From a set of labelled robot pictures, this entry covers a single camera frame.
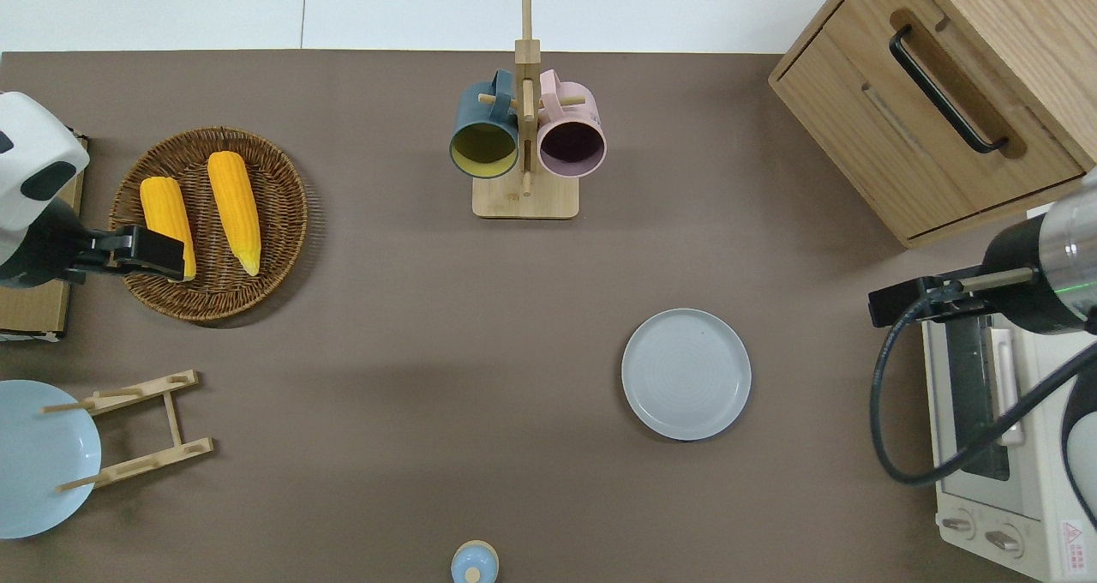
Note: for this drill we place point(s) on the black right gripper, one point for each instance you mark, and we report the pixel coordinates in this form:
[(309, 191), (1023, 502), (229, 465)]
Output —
[(896, 302)]

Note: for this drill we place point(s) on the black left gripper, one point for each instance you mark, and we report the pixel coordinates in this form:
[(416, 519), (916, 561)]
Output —
[(154, 253)]

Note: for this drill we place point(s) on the gray round plate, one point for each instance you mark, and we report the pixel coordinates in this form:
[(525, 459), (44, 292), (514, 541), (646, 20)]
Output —
[(686, 377)]

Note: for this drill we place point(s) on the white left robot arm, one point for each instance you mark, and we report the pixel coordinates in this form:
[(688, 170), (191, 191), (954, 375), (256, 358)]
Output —
[(30, 154)]

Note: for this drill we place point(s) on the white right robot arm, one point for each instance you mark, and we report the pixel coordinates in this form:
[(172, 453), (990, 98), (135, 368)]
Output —
[(1063, 249)]

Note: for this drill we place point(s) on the light blue plate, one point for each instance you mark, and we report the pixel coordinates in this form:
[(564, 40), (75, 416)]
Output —
[(34, 471)]

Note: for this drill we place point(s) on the short yellow corn cob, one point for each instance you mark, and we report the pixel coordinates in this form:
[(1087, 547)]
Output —
[(163, 206)]

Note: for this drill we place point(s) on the long yellow corn cob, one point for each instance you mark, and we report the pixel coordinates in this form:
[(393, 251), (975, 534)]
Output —
[(234, 210)]

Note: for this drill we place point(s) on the brown wicker basket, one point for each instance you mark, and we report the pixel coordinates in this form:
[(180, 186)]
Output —
[(257, 223)]

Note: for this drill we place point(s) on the wooden dish rack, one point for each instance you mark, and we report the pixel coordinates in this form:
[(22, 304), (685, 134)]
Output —
[(171, 416)]

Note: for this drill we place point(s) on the wooden drawer cabinet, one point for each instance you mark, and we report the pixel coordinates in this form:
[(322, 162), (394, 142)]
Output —
[(866, 120)]

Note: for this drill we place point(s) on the white toaster oven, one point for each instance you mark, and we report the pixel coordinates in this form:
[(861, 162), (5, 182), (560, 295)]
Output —
[(1028, 497)]

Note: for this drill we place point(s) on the dark teal mug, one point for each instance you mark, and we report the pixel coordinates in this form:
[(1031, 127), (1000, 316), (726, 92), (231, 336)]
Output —
[(484, 111)]

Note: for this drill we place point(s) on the pink mug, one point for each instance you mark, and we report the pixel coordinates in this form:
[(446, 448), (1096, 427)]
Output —
[(572, 116)]

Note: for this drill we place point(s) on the wooden mug tree stand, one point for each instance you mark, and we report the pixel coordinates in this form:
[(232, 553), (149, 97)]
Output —
[(524, 199)]

